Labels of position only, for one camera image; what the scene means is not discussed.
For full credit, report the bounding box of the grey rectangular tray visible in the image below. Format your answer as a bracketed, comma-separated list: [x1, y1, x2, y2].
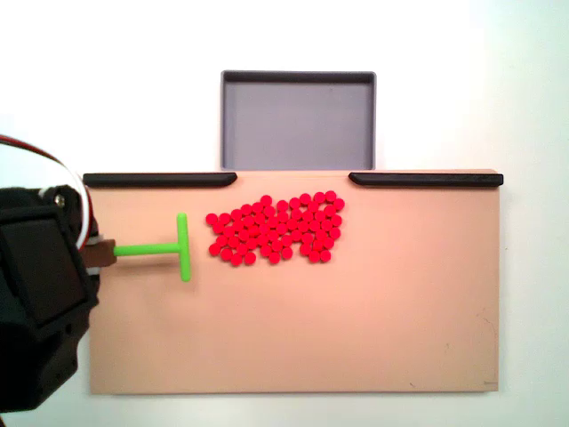
[220, 69, 378, 172]

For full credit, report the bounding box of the green T-shaped pusher tool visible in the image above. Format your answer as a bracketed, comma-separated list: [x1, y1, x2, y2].
[84, 212, 193, 283]

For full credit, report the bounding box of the beige flat board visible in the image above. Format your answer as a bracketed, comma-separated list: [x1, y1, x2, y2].
[84, 168, 503, 396]

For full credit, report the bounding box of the white and red servo cable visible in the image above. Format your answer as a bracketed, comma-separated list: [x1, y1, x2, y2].
[0, 133, 98, 248]

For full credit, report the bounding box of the black edge rail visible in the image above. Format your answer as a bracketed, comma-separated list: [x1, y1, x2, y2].
[82, 172, 238, 188]
[348, 172, 505, 188]

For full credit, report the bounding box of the red cylindrical granules pile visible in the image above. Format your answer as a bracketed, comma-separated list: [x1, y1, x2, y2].
[204, 189, 346, 267]

